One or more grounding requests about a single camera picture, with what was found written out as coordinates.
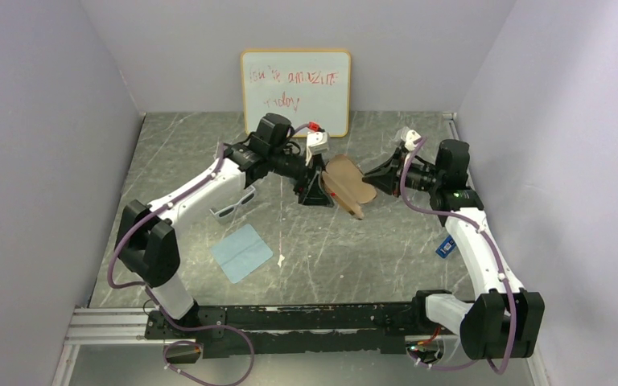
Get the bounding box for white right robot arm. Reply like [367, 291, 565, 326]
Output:
[363, 130, 545, 372]

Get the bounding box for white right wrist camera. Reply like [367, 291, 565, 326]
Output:
[395, 126, 423, 154]

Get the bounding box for plaid glasses case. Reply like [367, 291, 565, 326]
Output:
[322, 154, 377, 220]

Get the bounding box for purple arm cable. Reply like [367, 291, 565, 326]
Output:
[398, 137, 518, 376]
[106, 123, 313, 386]

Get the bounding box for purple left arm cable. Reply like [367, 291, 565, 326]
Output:
[106, 123, 313, 386]

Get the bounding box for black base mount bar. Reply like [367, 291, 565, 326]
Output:
[144, 301, 451, 359]

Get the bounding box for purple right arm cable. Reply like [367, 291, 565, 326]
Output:
[398, 137, 518, 376]

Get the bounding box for small blue card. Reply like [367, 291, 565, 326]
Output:
[435, 236, 456, 259]

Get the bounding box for white frame sunglasses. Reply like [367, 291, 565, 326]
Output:
[209, 186, 257, 222]

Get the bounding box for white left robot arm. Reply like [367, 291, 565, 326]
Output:
[107, 113, 333, 338]

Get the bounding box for yellow framed whiteboard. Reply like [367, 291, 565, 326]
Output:
[240, 49, 352, 138]

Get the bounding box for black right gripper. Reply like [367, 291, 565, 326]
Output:
[362, 148, 443, 197]

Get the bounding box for light blue cloth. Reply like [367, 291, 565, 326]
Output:
[210, 224, 274, 284]

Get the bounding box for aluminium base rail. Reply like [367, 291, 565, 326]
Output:
[50, 112, 550, 386]

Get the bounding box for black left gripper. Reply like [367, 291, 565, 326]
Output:
[268, 146, 334, 207]

